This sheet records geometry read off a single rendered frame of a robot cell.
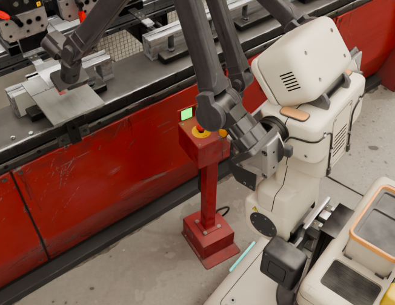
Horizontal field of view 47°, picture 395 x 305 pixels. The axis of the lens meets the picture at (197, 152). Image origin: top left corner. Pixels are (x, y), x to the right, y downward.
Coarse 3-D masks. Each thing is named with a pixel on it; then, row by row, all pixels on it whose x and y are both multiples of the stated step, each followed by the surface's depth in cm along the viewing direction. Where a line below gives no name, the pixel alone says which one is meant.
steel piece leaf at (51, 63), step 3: (51, 60) 163; (54, 60) 163; (57, 60) 164; (42, 63) 161; (45, 63) 162; (48, 63) 162; (51, 63) 163; (54, 63) 164; (57, 63) 164; (36, 66) 160; (39, 66) 161; (42, 66) 162; (45, 66) 162; (48, 66) 163; (51, 66) 163; (36, 69) 161; (39, 69) 161; (42, 69) 162
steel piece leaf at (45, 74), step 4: (48, 68) 163; (52, 68) 163; (56, 68) 163; (60, 68) 163; (40, 72) 161; (44, 72) 161; (48, 72) 161; (44, 76) 160; (48, 76) 160; (44, 80) 158; (48, 80) 158; (48, 84) 157; (52, 84) 155
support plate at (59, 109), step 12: (24, 84) 157; (36, 84) 157; (36, 96) 153; (48, 96) 152; (60, 96) 152; (72, 96) 152; (84, 96) 152; (96, 96) 152; (48, 108) 148; (60, 108) 148; (72, 108) 148; (84, 108) 148; (60, 120) 144
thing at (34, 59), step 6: (0, 36) 173; (0, 42) 175; (6, 42) 170; (12, 42) 168; (6, 48) 170; (12, 48) 169; (18, 48) 170; (12, 54) 170; (36, 54) 168; (30, 60) 166; (36, 60) 166
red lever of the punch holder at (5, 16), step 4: (0, 12) 132; (4, 12) 134; (0, 16) 133; (4, 16) 134; (8, 16) 135; (12, 16) 137; (16, 16) 138; (12, 20) 136; (16, 20) 136; (20, 20) 137; (16, 24) 137
